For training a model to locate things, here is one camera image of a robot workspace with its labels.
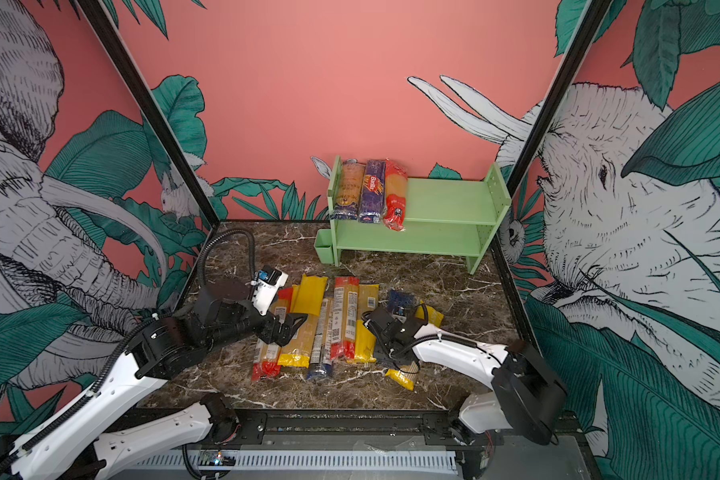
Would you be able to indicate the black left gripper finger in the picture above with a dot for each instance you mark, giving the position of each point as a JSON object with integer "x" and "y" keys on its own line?
{"x": 291, "y": 325}
{"x": 271, "y": 333}

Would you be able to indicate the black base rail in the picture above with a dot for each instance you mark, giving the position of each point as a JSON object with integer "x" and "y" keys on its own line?
{"x": 436, "y": 427}

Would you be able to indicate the blue Korean spaghetti bag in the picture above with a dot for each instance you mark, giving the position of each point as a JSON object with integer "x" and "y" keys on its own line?
{"x": 400, "y": 303}

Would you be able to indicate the white vented strip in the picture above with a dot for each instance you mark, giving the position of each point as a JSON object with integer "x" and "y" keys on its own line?
{"x": 441, "y": 462}

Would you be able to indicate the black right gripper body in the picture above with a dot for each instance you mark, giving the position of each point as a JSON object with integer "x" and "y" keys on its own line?
{"x": 386, "y": 350}

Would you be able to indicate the green metal shelf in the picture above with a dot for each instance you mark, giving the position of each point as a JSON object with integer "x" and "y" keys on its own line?
{"x": 444, "y": 216}

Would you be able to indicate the black corner frame post right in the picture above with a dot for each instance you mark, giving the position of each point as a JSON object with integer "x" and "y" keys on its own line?
{"x": 587, "y": 27}

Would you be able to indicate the yellow spaghetti bag left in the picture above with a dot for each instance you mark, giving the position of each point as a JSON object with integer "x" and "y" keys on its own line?
{"x": 306, "y": 299}

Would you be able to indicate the blue Barilla spaghetti pack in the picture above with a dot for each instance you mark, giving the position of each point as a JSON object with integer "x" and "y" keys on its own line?
{"x": 371, "y": 203}

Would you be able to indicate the yellow barcode spaghetti bag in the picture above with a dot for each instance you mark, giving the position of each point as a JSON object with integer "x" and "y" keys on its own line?
{"x": 365, "y": 340}

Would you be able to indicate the black corner frame post left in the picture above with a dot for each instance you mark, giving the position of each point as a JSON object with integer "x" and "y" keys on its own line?
{"x": 104, "y": 29}

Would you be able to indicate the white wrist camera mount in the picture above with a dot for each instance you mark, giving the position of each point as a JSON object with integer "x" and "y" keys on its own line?
{"x": 266, "y": 284}

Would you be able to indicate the purple label spaghetti bag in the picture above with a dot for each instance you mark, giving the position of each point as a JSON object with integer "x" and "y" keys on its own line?
{"x": 320, "y": 364}

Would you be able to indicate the black corner frame post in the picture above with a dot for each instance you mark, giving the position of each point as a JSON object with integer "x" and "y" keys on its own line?
{"x": 587, "y": 27}
{"x": 104, "y": 29}

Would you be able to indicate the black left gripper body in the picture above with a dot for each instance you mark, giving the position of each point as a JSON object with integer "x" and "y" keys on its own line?
{"x": 250, "y": 326}

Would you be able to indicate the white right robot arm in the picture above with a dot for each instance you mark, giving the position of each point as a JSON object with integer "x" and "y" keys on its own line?
{"x": 525, "y": 393}

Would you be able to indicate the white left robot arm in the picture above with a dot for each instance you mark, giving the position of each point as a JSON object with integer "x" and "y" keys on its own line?
{"x": 75, "y": 441}

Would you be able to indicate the red label spaghetti bag middle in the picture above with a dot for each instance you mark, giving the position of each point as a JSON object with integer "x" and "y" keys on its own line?
{"x": 344, "y": 317}

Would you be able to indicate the blue gold spaghetti bag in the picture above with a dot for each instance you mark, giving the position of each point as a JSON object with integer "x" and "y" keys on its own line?
{"x": 347, "y": 195}

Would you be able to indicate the green hanging cup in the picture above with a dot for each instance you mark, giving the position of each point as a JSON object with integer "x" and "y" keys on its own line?
{"x": 323, "y": 245}

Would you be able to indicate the yellow Pastatime spaghetti bag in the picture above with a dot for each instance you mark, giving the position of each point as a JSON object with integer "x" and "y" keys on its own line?
{"x": 405, "y": 373}

